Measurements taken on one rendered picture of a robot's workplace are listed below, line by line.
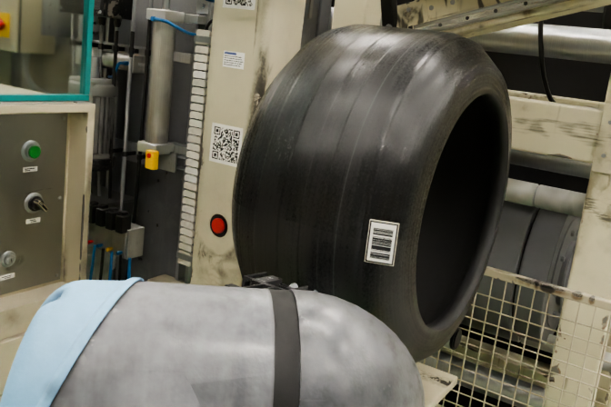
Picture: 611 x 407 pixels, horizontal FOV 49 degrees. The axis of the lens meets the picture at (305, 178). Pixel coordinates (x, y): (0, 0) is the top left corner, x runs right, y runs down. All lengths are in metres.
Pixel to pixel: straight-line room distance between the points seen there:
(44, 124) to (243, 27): 0.41
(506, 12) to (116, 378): 1.21
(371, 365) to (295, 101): 0.66
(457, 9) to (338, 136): 0.62
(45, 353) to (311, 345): 0.13
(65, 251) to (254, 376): 1.10
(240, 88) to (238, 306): 0.91
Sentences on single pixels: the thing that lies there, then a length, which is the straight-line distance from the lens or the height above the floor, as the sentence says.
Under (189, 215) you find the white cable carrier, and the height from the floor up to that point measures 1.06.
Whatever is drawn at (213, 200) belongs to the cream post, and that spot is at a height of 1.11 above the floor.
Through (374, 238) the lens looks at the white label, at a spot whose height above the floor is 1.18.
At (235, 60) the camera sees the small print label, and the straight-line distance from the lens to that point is 1.26.
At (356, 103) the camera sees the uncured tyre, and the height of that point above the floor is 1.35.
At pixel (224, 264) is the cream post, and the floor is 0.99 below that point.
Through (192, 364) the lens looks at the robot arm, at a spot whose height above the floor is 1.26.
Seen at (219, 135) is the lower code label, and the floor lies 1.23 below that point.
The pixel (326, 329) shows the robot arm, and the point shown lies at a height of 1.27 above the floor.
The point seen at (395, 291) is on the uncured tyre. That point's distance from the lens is 0.96.
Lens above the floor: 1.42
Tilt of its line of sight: 11 degrees down
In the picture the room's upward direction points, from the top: 7 degrees clockwise
